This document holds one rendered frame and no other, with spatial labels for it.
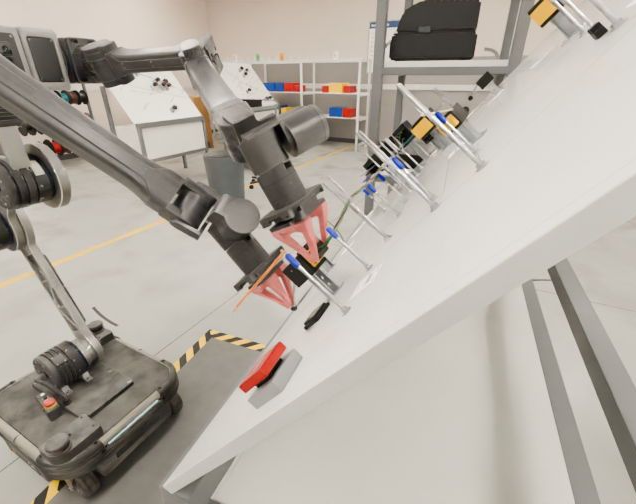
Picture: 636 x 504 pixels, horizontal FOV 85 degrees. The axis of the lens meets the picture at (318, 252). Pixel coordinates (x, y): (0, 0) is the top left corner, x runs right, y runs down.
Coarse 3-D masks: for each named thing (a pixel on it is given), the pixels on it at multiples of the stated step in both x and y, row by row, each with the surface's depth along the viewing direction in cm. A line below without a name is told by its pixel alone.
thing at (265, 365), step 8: (280, 344) 41; (272, 352) 40; (280, 352) 40; (264, 360) 39; (272, 360) 39; (280, 360) 41; (256, 368) 39; (264, 368) 38; (272, 368) 38; (248, 376) 40; (256, 376) 38; (264, 376) 37; (240, 384) 40; (248, 384) 39; (256, 384) 39
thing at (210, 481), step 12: (300, 300) 95; (264, 348) 78; (228, 396) 66; (192, 444) 58; (216, 468) 56; (228, 468) 60; (204, 480) 53; (216, 480) 57; (168, 492) 51; (180, 492) 51; (192, 492) 51; (204, 492) 54
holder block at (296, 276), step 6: (306, 246) 57; (300, 258) 55; (324, 258) 58; (306, 264) 55; (318, 264) 56; (288, 270) 58; (294, 270) 57; (306, 270) 56; (312, 270) 55; (288, 276) 59; (294, 276) 58; (300, 276) 57; (294, 282) 59; (300, 282) 58
